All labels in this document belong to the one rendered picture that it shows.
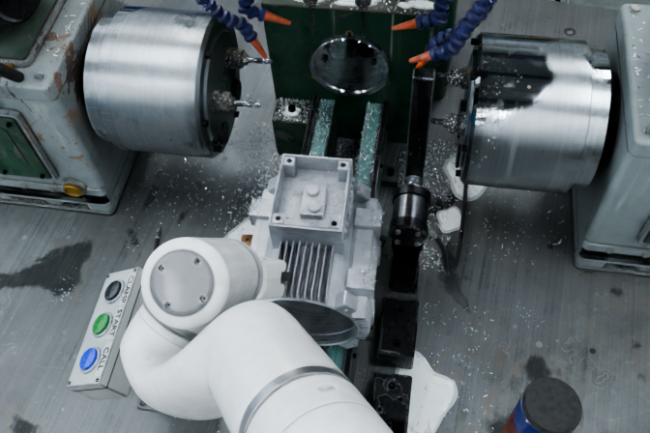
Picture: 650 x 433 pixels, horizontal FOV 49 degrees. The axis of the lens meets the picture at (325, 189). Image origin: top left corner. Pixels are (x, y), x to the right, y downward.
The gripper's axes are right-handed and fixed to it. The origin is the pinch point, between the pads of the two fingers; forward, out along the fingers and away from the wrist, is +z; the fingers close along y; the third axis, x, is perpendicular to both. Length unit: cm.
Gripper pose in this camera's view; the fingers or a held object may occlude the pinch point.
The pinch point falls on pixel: (257, 270)
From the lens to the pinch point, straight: 96.8
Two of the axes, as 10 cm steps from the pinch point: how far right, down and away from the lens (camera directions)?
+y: 9.9, 1.0, -1.3
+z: 1.2, 0.7, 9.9
